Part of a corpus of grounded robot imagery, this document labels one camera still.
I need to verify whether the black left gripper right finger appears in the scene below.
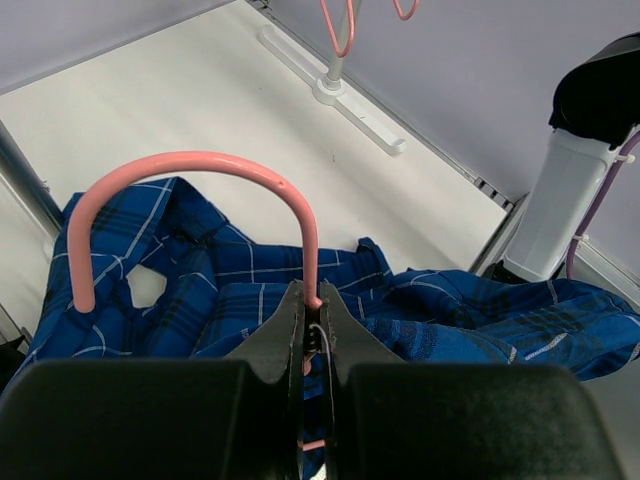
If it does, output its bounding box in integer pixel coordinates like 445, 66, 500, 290
319, 284, 624, 479

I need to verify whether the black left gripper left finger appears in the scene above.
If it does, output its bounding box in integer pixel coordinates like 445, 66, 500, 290
1, 282, 305, 479

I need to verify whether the blue shirt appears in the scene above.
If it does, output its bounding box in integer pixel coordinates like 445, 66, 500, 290
19, 175, 640, 480

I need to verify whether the pink hanger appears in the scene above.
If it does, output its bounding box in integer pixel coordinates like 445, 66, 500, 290
393, 0, 421, 21
320, 0, 356, 58
67, 152, 331, 451

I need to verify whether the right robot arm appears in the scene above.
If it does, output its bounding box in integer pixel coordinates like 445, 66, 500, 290
486, 33, 639, 284

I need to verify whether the metal clothes rack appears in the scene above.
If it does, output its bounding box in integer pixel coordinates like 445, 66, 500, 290
0, 0, 407, 236

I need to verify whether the right aluminium frame post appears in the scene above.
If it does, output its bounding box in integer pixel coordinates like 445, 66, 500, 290
256, 1, 525, 267

